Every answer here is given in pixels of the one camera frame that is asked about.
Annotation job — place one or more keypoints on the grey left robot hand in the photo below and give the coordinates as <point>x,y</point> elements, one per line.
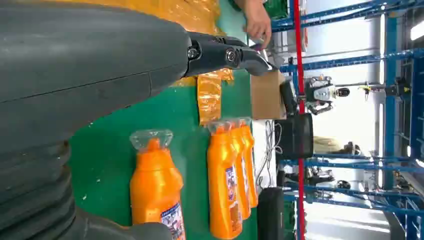
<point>82,66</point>

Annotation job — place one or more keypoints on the yellow plastic sheet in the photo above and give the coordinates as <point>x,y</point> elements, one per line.
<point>208,99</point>

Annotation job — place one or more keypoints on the black square device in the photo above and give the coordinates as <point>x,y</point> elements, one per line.
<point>293,137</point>

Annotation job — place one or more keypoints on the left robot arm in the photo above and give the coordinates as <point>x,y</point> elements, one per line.
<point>33,198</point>

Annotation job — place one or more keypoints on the orange drink bottle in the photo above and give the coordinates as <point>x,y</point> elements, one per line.
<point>249,149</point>
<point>152,185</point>
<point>218,185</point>
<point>239,159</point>

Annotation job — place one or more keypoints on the green plastic crate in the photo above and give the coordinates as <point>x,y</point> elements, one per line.
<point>276,8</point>

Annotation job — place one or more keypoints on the person's left hand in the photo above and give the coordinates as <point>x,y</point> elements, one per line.
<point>258,23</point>

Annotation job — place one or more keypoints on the red pole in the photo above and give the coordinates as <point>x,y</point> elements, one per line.
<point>299,33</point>

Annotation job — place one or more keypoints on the green table mat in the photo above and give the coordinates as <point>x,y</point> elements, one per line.
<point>109,165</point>

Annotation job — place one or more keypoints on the blue metal rack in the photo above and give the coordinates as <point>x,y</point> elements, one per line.
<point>391,99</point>

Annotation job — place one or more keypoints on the cardboard box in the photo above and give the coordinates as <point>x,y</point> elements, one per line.
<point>266,99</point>

